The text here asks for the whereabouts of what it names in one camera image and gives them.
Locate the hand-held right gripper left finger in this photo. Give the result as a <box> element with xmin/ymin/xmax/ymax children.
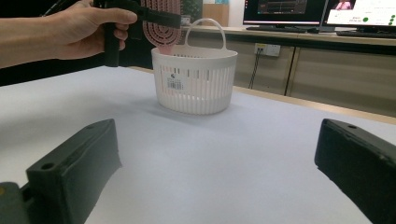
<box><xmin>23</xmin><ymin>118</ymin><xmax>122</xmax><ymax>224</ymax></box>

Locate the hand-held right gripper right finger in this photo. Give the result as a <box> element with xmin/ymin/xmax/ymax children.
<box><xmin>314</xmin><ymin>118</ymin><xmax>396</xmax><ymax>224</ymax></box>

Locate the pink hairbrush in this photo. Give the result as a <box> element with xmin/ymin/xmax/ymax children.
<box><xmin>139</xmin><ymin>0</ymin><xmax>183</xmax><ymax>57</ymax></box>

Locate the white plastic basket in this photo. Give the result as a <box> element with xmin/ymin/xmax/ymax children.
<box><xmin>150</xmin><ymin>18</ymin><xmax>239</xmax><ymax>116</ymax></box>

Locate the brown cardboard box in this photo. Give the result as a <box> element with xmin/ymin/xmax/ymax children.
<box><xmin>202</xmin><ymin>3</ymin><xmax>231</xmax><ymax>28</ymax></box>

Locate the beige cabinet counter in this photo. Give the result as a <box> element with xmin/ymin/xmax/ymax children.
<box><xmin>182</xmin><ymin>25</ymin><xmax>396</xmax><ymax>119</ymax></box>

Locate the black keyboard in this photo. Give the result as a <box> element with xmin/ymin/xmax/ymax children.
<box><xmin>245</xmin><ymin>25</ymin><xmax>319</xmax><ymax>35</ymax></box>
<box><xmin>335</xmin><ymin>30</ymin><xmax>396</xmax><ymax>39</ymax></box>

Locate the dark screen monitor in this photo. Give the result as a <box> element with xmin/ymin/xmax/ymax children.
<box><xmin>243</xmin><ymin>0</ymin><xmax>329</xmax><ymax>26</ymax></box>

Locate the white table sheet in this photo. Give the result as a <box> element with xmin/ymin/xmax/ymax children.
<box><xmin>0</xmin><ymin>65</ymin><xmax>396</xmax><ymax>224</ymax></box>

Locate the left hand-held gripper cable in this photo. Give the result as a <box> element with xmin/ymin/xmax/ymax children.
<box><xmin>42</xmin><ymin>0</ymin><xmax>73</xmax><ymax>17</ymax></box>

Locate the black outlet cable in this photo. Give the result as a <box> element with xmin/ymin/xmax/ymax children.
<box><xmin>247</xmin><ymin>49</ymin><xmax>262</xmax><ymax>91</ymax></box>

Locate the white wall outlet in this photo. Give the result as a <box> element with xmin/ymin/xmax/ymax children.
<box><xmin>254</xmin><ymin>42</ymin><xmax>282</xmax><ymax>58</ymax></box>

